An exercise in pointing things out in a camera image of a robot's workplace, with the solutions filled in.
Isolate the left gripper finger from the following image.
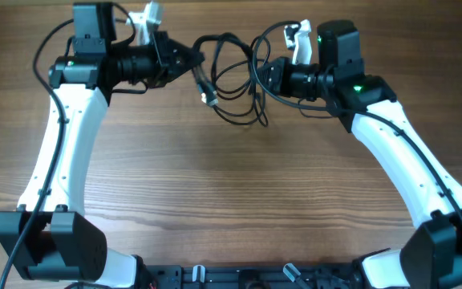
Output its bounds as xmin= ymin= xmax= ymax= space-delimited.
xmin=174 ymin=41 xmax=205 ymax=64
xmin=167 ymin=60 xmax=202 ymax=83

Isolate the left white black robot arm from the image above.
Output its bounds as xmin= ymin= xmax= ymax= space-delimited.
xmin=0 ymin=2 xmax=204 ymax=288

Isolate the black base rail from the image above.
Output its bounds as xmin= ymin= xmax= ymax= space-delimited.
xmin=147 ymin=263 xmax=365 ymax=289

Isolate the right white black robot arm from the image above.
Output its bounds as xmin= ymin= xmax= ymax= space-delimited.
xmin=251 ymin=20 xmax=462 ymax=288

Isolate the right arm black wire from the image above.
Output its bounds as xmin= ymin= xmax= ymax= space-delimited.
xmin=251 ymin=20 xmax=462 ymax=282

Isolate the black usb cable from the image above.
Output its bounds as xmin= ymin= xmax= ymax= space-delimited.
xmin=190 ymin=32 xmax=270 ymax=128

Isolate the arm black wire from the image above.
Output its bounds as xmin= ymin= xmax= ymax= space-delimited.
xmin=251 ymin=20 xmax=462 ymax=282
xmin=0 ymin=2 xmax=138 ymax=289

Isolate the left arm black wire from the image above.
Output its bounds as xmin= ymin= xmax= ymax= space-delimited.
xmin=0 ymin=2 xmax=138 ymax=289

